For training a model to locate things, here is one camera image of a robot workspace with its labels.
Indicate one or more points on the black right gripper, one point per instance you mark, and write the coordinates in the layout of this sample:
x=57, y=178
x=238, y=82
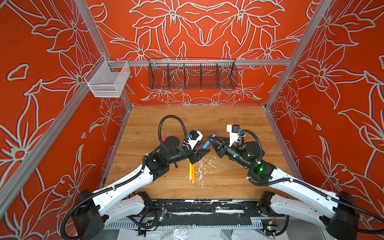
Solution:
x=220, y=148

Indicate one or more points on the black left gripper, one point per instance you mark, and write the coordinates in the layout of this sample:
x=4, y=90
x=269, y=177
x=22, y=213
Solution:
x=199, y=152

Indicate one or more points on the blue marker pen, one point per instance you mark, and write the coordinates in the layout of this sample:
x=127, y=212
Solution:
x=208, y=142

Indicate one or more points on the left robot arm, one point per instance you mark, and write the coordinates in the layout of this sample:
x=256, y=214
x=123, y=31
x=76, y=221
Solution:
x=93, y=210

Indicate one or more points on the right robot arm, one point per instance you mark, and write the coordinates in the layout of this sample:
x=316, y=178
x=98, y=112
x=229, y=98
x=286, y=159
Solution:
x=335, y=213

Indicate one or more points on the orange marker pen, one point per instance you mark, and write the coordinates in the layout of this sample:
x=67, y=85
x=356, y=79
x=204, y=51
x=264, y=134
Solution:
x=193, y=173

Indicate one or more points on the yellow marker pen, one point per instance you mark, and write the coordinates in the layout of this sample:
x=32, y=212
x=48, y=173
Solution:
x=190, y=171

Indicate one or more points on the white mesh basket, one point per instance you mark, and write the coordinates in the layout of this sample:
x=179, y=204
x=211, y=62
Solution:
x=107, y=79

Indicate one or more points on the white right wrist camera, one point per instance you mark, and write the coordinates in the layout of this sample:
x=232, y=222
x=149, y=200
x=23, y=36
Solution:
x=233, y=131

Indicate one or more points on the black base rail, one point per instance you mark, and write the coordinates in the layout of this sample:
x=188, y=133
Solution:
x=226, y=214

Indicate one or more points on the black wire basket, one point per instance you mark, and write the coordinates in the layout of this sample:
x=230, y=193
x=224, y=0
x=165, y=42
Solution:
x=192, y=76

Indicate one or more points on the aluminium frame rail left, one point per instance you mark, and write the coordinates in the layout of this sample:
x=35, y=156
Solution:
x=47, y=49

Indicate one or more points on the aluminium frame rail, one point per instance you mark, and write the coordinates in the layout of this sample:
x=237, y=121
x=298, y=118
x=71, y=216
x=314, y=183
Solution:
x=47, y=49
x=308, y=33
x=240, y=62

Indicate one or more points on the aluminium frame rail back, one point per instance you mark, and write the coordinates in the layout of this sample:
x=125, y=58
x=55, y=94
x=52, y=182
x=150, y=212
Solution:
x=240, y=62

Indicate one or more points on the aluminium frame rail right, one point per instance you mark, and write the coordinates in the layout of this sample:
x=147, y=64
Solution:
x=308, y=33

